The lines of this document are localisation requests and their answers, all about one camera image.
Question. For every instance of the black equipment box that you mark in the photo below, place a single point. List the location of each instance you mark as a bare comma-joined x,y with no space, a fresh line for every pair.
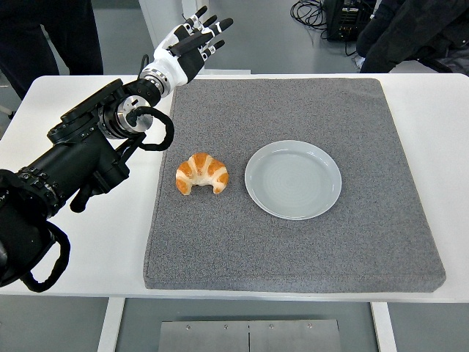
344,22

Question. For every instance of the grey square mat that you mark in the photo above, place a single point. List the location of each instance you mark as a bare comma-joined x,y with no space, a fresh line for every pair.
293,249

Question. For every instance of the golden croissant bread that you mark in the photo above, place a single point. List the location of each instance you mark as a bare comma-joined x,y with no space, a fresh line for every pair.
201,165

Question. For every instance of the grey round plate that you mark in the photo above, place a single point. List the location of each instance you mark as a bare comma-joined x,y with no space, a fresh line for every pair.
293,179

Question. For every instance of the white table leg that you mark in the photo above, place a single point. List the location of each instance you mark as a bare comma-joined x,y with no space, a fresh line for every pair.
110,326
384,330

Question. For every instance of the person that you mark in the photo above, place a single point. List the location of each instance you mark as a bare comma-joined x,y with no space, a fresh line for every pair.
22,36
414,33

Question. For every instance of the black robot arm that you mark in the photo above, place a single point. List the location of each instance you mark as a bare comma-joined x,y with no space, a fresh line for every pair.
84,154

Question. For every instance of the grey metal plate with screws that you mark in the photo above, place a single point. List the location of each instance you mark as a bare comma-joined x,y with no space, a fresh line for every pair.
249,335

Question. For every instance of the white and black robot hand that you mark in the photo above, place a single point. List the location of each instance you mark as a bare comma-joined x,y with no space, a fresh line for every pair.
176,67

